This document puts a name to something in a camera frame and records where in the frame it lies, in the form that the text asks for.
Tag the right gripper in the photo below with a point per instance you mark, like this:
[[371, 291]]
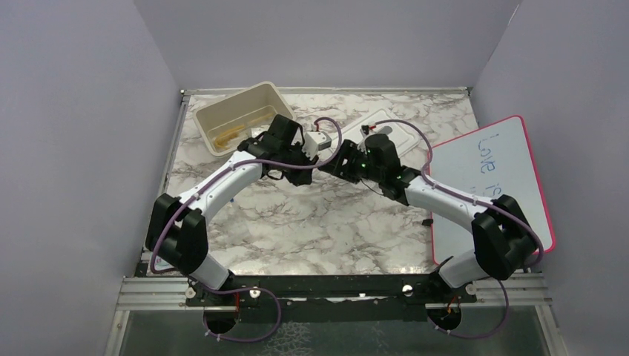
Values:
[[348, 150]]

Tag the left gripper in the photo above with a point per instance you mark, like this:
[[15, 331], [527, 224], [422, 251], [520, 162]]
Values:
[[303, 176]]

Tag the white plastic lid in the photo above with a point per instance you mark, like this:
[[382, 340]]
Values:
[[404, 138]]

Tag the yellow rubber tube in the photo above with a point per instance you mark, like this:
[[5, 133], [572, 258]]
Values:
[[222, 140]]

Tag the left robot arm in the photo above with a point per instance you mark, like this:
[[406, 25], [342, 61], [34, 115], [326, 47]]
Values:
[[177, 228]]

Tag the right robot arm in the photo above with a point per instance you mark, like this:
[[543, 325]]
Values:
[[502, 238]]

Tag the beige plastic bin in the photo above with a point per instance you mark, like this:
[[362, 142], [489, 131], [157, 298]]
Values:
[[238, 109]]

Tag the pink framed whiteboard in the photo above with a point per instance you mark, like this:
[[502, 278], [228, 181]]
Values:
[[496, 160]]

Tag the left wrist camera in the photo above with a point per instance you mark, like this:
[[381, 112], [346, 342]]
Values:
[[315, 141]]

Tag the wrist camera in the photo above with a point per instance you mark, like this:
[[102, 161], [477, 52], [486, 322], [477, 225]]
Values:
[[315, 141], [366, 131]]

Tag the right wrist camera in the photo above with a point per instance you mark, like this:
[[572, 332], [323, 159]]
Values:
[[366, 131]]

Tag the black base frame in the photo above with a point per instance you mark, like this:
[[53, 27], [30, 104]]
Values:
[[326, 298]]

